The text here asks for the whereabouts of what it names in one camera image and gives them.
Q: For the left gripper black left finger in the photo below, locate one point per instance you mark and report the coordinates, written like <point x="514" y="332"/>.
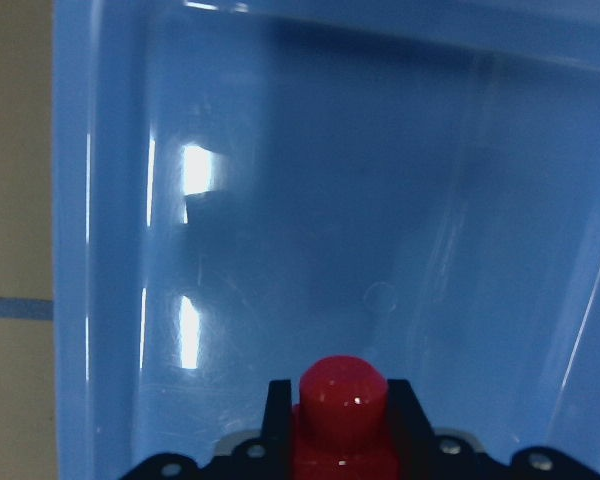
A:
<point x="277" y="430"/>

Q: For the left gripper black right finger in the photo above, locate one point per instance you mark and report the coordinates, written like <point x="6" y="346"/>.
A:
<point x="411" y="432"/>

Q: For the red block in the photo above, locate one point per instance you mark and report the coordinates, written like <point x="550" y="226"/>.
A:
<point x="340" y="429"/>

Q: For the blue plastic tray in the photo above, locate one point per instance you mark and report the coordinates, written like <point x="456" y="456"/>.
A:
<point x="241" y="188"/>

